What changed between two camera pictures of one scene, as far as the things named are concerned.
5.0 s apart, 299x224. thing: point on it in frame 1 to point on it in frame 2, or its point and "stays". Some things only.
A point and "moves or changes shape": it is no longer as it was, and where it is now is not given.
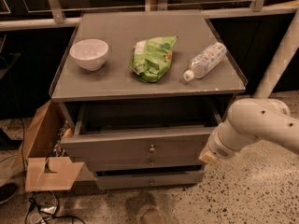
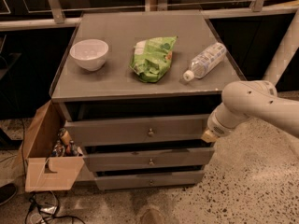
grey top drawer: x=140 y=135 moves or changes shape
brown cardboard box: x=42 y=171 stays
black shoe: x=7 y=191 stays
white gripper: x=219 y=148 to x=217 y=126
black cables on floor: x=46 y=203 stays
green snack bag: x=151 y=57 stays
